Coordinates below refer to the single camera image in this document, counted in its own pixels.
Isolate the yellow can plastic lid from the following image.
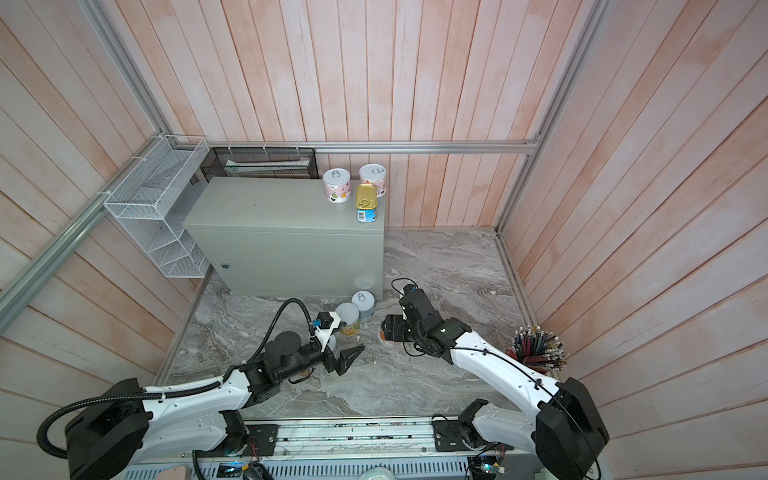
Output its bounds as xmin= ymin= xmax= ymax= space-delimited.
xmin=335 ymin=302 xmax=360 ymax=336

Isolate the gold rectangular sardine tin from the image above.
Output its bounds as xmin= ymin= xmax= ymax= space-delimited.
xmin=355 ymin=183 xmax=378 ymax=223

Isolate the pink can front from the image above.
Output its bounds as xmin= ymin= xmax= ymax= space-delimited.
xmin=358 ymin=163 xmax=387 ymax=197

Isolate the pink labelled can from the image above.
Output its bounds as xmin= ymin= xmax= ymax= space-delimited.
xmin=322 ymin=168 xmax=352 ymax=203

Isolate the orange labelled can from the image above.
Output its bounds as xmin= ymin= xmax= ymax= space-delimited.
xmin=378 ymin=329 xmax=393 ymax=347

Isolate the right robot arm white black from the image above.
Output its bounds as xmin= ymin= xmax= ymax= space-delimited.
xmin=382 ymin=281 xmax=610 ymax=479

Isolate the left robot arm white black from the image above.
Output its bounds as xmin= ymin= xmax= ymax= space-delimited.
xmin=36 ymin=312 xmax=364 ymax=479

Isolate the teal labelled can near cabinet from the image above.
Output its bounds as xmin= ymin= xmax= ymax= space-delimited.
xmin=351 ymin=290 xmax=376 ymax=322

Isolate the grey metal cabinet box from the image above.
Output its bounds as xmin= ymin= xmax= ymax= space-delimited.
xmin=183 ymin=177 xmax=388 ymax=301

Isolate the red pencil holder cup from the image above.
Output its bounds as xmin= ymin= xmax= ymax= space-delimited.
xmin=506 ymin=326 xmax=568 ymax=374

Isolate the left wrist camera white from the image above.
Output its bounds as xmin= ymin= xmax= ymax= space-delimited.
xmin=312 ymin=312 xmax=342 ymax=352

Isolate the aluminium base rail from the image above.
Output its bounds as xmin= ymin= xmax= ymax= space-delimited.
xmin=103 ymin=413 xmax=602 ymax=466

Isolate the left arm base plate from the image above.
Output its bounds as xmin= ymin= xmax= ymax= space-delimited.
xmin=199 ymin=424 xmax=279 ymax=458

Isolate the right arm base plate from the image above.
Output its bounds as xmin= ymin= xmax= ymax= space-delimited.
xmin=430 ymin=415 xmax=505 ymax=452

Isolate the black wire mesh basket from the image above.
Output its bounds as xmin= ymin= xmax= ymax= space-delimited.
xmin=200 ymin=146 xmax=320 ymax=181

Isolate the white wire mesh shelf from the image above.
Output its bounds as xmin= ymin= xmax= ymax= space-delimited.
xmin=104 ymin=135 xmax=209 ymax=279

